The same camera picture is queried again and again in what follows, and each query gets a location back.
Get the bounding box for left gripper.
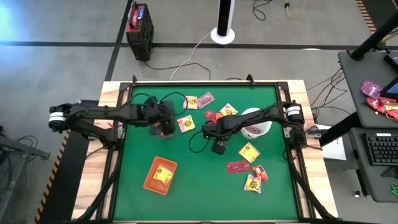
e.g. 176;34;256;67
143;96;175;137

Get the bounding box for yellow Sour Patch candy pack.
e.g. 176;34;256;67
219;103;239;117
238;141;261;164
243;173;262;194
152;165;174;186
176;114;197;134
183;95;199;110

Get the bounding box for pink candy pack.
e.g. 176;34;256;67
195;91;216;110

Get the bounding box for purple candy pack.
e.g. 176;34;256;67
360;79;383;100

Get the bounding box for white jack-o-lantern bucket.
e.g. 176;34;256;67
239;107;273;140

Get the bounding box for orange plastic basket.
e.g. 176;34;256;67
142;156;178;196

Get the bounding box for black red equipment case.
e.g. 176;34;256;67
125;1;155;62

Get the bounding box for black platform hazard edge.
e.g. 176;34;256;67
34;130;91;224

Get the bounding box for black pole white round base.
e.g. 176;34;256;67
210;0;236;45

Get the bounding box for white paper sheet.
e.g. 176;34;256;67
313;124;348;161

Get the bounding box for black desk leg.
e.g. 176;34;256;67
318;111;363;147

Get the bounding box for grey metal stand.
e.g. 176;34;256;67
0;126;52;200

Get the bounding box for grey keyboard desk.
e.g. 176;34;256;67
348;126;398;203

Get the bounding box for black keyboard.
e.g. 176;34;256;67
364;133;398;167

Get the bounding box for black tablet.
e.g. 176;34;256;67
379;76;398;100

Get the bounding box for black diagonal stand pole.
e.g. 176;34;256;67
350;11;398;62

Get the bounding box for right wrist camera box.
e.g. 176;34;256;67
211;139;228;156

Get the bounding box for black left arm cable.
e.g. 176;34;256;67
128;91;189;116

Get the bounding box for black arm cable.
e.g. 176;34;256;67
128;91;189;116
188;129;213;154

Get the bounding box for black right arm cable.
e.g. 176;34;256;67
188;129;213;154

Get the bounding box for black metal rig frame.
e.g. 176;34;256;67
70;74;338;224

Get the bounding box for white floor cable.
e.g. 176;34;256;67
169;30;216;82

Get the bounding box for black cable bundle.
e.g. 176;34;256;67
306;68;346;118

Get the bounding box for black looped floor cable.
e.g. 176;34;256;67
252;0;274;22

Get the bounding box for yellow floor cable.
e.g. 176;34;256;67
284;0;308;19

